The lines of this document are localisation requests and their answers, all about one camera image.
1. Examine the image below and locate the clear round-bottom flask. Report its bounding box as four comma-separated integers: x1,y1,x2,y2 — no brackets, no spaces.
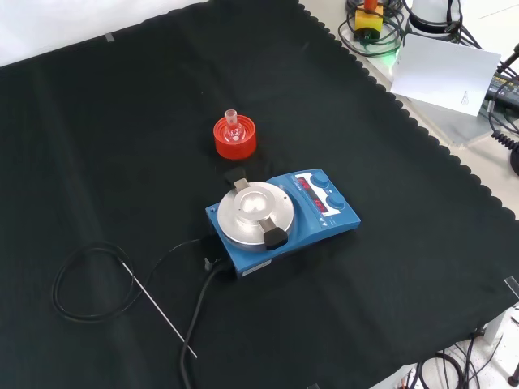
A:
223,108,244,143

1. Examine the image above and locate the blue-base heater with steel pan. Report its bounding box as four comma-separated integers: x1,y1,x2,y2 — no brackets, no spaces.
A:
204,168,362,279

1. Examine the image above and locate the black bench cloth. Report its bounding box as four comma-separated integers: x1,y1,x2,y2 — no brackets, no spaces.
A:
0,0,519,389

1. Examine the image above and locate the steel temperature probe rod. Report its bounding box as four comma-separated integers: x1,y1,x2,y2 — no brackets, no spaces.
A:
121,261,199,359

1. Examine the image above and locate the yellow stop button box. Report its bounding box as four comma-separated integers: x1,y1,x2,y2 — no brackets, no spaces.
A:
353,0,384,42

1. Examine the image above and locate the pale white board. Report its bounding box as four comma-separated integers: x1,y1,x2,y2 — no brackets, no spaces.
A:
389,32,502,118

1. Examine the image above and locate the black power supply box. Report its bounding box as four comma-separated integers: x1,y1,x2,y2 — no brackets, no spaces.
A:
485,71,519,107

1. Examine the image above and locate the orange flask support ring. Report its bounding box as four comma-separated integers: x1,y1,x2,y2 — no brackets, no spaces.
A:
212,114,258,160

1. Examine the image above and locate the thick black power cable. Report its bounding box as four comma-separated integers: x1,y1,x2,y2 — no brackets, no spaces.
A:
179,262,232,389

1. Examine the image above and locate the thin black probe cable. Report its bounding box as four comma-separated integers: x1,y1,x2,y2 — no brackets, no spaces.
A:
51,237,203,323

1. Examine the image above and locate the black coiled cable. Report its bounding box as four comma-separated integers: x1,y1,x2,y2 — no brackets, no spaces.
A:
491,130,519,153

